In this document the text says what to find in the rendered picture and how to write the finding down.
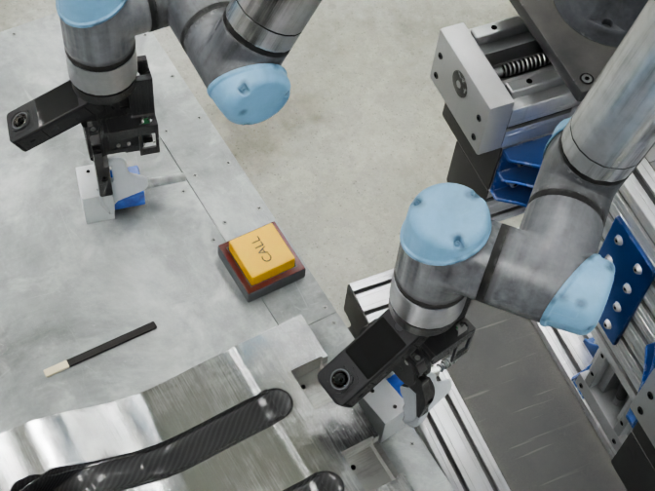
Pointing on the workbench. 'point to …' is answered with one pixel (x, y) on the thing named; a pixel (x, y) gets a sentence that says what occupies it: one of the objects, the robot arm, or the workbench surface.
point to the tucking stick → (99, 349)
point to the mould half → (245, 370)
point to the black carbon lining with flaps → (179, 453)
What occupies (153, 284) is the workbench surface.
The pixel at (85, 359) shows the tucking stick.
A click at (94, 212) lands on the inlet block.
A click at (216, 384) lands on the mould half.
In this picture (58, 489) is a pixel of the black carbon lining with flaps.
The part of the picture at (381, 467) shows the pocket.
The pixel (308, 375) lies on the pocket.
